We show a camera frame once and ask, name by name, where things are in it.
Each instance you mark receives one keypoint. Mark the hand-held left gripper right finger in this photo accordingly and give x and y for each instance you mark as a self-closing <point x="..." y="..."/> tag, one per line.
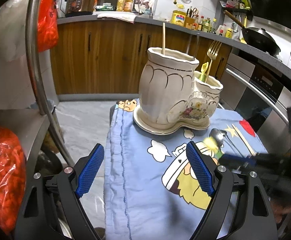
<point x="200" y="170"/>

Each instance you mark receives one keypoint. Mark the silver spoon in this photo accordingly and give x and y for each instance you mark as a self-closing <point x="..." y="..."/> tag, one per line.
<point x="219" y="136"/>

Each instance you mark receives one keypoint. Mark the orange dish soap bottle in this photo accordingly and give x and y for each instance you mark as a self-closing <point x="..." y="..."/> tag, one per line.
<point x="128" y="4"/>

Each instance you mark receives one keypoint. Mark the electric pressure cooker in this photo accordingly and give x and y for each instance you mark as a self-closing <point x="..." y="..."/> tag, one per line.
<point x="79" y="2"/>

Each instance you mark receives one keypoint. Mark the blue cartoon printed blanket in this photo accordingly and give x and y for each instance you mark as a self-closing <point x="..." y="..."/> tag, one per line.
<point x="140" y="180"/>

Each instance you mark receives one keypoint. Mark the green sponge tray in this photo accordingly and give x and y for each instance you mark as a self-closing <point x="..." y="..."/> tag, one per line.
<point x="106" y="7"/>

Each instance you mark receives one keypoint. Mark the wooden knife block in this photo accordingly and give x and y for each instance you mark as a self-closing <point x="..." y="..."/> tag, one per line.
<point x="191" y="21"/>

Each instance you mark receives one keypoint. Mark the black wall spice rack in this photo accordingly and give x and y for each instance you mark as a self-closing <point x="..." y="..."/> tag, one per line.
<point x="238" y="8"/>

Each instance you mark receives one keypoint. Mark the white towel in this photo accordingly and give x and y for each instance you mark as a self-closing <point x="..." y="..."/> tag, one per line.
<point x="116" y="17"/>

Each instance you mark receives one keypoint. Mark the cream ceramic utensil holder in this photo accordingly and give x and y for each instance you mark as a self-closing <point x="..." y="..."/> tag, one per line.
<point x="160" y="92"/>

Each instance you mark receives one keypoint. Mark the built-in stainless oven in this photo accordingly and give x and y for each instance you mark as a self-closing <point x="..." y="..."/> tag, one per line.
<point x="260" y="90"/>

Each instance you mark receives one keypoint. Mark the green plastic utensil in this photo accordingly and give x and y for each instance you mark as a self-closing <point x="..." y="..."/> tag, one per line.
<point x="204" y="68"/>

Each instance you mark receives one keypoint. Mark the large red plastic bag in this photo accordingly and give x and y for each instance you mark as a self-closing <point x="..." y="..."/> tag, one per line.
<point x="3" y="175"/>

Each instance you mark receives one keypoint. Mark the stainless steel shelf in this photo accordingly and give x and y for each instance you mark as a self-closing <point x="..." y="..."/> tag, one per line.
<point x="23" y="130"/>

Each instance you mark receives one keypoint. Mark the yellow dish soap bottle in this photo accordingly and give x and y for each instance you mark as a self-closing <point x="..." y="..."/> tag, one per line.
<point x="120" y="3"/>

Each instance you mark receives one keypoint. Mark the hanging red plastic bag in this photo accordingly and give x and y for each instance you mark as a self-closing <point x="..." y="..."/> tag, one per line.
<point x="46" y="25"/>

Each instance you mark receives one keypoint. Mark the wooden kitchen cabinets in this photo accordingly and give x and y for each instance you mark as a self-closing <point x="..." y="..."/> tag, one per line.
<point x="98" y="60"/>

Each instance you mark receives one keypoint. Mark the gold fork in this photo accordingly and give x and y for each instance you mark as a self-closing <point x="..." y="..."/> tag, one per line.
<point x="213" y="51"/>

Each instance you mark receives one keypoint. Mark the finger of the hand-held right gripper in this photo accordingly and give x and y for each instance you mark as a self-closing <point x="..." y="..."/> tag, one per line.
<point x="235" y="158"/>

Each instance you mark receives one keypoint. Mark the faucet with cloth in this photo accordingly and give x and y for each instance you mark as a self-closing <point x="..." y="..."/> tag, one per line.
<point x="144" y="3"/>

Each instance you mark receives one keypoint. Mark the white plastic bag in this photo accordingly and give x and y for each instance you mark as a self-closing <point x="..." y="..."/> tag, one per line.
<point x="13" y="25"/>

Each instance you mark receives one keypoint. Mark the grey kitchen countertop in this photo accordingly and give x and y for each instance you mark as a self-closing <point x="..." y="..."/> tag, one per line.
<point x="85" y="18"/>

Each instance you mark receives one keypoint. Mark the yellow food jar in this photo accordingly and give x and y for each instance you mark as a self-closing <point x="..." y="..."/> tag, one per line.
<point x="178" y="18"/>

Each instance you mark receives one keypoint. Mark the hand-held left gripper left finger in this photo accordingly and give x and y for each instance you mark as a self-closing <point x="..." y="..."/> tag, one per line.
<point x="90" y="170"/>

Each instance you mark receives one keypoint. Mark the curved chrome tube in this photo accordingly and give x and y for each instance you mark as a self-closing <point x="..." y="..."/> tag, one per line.
<point x="31" y="55"/>

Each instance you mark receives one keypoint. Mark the row of condiment bottles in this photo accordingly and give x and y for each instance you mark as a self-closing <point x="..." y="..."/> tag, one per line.
<point x="210" y="27"/>

